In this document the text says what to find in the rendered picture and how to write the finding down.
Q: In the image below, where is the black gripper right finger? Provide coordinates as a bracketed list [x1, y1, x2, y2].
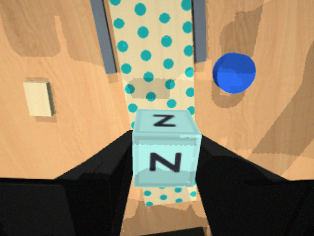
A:
[195, 135, 314, 236]

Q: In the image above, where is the cream rectangular block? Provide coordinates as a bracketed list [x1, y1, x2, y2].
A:
[23, 81, 55, 116]

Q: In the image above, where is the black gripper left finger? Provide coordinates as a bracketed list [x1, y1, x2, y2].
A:
[0, 130, 133, 236]

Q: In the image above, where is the cream strip with teal polka dots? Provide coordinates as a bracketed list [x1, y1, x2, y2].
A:
[108, 0, 197, 206]

